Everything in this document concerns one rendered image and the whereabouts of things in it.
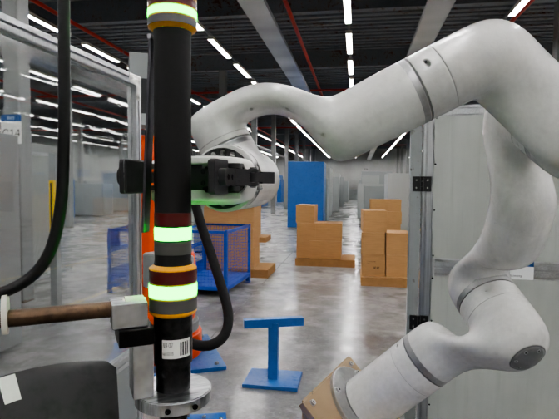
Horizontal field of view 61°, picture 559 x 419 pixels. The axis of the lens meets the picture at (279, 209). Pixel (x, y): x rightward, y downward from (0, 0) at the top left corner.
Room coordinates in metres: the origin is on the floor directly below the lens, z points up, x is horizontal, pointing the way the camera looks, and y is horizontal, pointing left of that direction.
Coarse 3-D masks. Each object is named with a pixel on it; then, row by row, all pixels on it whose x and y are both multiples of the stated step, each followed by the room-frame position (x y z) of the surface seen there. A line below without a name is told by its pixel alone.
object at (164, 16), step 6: (162, 12) 0.41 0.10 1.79; (168, 12) 0.41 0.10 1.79; (150, 18) 0.42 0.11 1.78; (156, 18) 0.41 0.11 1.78; (162, 18) 0.41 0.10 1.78; (168, 18) 0.41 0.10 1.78; (174, 18) 0.41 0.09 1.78; (180, 18) 0.41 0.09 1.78; (186, 18) 0.42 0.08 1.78; (192, 18) 0.42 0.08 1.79; (192, 24) 0.42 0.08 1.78
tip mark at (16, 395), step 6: (0, 378) 0.50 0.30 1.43; (6, 378) 0.51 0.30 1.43; (12, 378) 0.51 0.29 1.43; (0, 384) 0.50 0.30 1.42; (6, 384) 0.50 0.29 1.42; (12, 384) 0.50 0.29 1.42; (6, 390) 0.50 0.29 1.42; (12, 390) 0.50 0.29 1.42; (18, 390) 0.50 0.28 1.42; (6, 396) 0.49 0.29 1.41; (12, 396) 0.50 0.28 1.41; (18, 396) 0.50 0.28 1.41; (6, 402) 0.49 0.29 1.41
